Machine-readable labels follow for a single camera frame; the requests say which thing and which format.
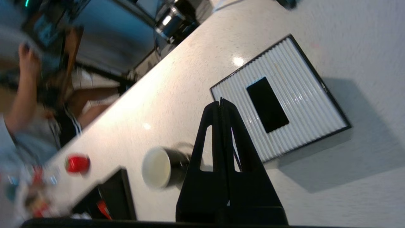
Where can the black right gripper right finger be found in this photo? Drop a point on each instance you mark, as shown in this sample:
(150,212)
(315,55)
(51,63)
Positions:
(253,199)

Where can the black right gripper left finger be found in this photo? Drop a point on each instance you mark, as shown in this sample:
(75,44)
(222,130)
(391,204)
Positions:
(202,196)

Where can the white tea bag packet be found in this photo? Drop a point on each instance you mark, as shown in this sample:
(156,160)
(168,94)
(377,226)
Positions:
(81,216)

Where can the black mug white inside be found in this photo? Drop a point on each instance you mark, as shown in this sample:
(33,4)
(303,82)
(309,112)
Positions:
(158,167)

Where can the black compartment box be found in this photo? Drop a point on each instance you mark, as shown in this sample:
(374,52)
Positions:
(118,196)

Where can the red coffee sachet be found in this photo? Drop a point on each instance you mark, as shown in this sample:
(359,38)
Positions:
(103,209)

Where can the black tissue box white lid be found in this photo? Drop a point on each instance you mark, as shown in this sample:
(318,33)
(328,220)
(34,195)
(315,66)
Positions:
(300,95)

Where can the red tomato shaped object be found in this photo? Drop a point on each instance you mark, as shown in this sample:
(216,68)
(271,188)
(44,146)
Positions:
(77,163)

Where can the black shelf stand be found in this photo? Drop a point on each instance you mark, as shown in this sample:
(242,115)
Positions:
(177,19)

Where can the person in grey shirt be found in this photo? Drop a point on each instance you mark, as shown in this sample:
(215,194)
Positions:
(25,126)

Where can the brown wooden table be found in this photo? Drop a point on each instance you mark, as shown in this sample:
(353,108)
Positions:
(72,57)

